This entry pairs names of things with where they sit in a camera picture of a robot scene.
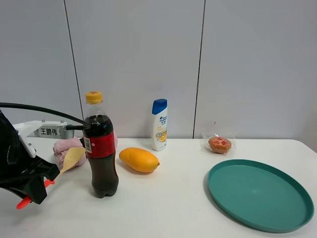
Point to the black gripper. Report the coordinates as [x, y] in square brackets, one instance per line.
[17, 166]

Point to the wooden spatula orange handle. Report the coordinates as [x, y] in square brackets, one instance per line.
[72, 156]

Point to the pink rolled towel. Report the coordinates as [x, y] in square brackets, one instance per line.
[61, 148]

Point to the cola bottle yellow cap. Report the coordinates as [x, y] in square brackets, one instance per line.
[100, 147]

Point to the yellow mango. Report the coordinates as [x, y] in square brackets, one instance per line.
[139, 159]

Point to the white blue shampoo bottle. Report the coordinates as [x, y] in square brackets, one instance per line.
[159, 124]

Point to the wrapped muffin with red topping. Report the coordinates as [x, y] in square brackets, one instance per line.
[221, 144]

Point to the teal round plate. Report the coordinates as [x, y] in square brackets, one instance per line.
[260, 196]

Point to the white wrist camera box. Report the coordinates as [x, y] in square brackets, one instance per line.
[42, 129]

